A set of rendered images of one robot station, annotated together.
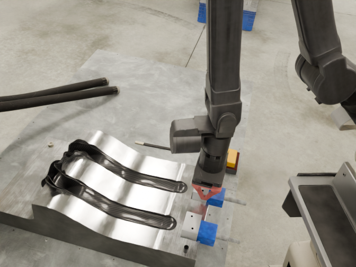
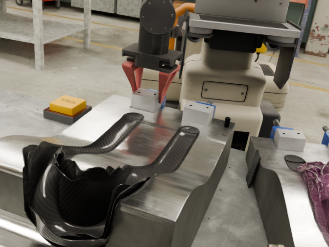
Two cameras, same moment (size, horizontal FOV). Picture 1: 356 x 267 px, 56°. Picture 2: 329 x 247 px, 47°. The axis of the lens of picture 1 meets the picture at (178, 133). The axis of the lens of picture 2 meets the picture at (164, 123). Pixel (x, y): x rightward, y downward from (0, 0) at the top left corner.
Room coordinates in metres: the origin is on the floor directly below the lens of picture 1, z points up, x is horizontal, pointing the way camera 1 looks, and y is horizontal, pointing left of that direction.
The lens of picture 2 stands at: (0.39, 0.60, 1.18)
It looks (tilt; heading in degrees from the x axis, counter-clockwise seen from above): 25 degrees down; 278
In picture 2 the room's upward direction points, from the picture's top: 6 degrees clockwise
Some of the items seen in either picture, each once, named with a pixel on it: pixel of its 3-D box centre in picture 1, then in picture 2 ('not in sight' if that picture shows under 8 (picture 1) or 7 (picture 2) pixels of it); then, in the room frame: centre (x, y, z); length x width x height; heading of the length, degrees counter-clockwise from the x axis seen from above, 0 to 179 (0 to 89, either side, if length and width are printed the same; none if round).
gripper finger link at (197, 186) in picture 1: (207, 183); (156, 78); (0.51, -0.08, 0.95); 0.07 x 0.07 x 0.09; 80
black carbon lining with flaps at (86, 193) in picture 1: (113, 182); (126, 147); (0.50, 0.14, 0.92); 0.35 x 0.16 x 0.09; 80
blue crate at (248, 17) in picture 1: (228, 10); not in sight; (3.68, -0.39, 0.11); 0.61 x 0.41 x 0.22; 80
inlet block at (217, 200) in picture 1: (219, 196); (154, 98); (0.51, -0.12, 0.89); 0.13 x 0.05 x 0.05; 80
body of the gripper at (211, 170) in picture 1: (212, 158); (153, 40); (0.52, -0.08, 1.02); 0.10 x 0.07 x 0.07; 170
